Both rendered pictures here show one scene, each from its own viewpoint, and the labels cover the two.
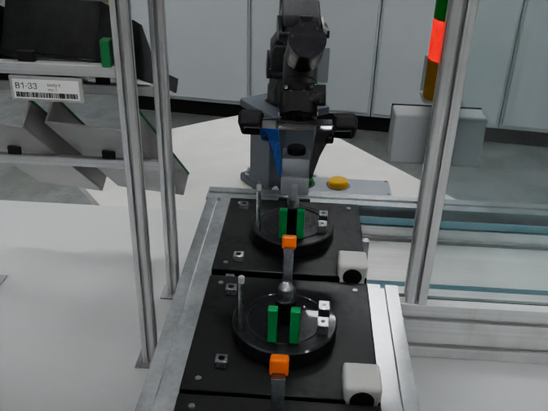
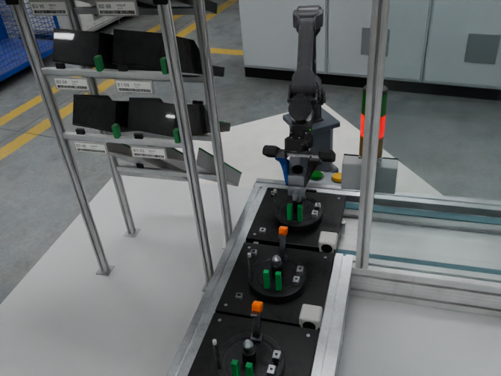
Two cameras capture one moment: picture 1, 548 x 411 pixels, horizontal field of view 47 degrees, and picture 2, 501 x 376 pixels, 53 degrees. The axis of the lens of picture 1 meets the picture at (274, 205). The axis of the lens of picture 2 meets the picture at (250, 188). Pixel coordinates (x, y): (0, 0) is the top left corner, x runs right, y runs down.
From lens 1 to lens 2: 42 cm
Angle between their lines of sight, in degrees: 15
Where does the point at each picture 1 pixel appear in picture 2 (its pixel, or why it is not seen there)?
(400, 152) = (347, 183)
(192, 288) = (233, 248)
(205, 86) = (293, 60)
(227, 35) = not seen: hidden behind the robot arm
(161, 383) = (207, 305)
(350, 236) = (333, 218)
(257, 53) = (332, 34)
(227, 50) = not seen: hidden behind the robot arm
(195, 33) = (285, 19)
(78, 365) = (173, 286)
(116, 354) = (193, 282)
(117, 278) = not seen: hidden behind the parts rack
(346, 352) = (309, 297)
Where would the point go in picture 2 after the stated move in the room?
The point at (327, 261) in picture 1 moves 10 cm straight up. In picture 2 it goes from (314, 236) to (314, 207)
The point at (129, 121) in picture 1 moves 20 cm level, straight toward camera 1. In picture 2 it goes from (190, 168) to (183, 224)
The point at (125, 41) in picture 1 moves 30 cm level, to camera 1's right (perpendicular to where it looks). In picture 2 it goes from (185, 132) to (326, 138)
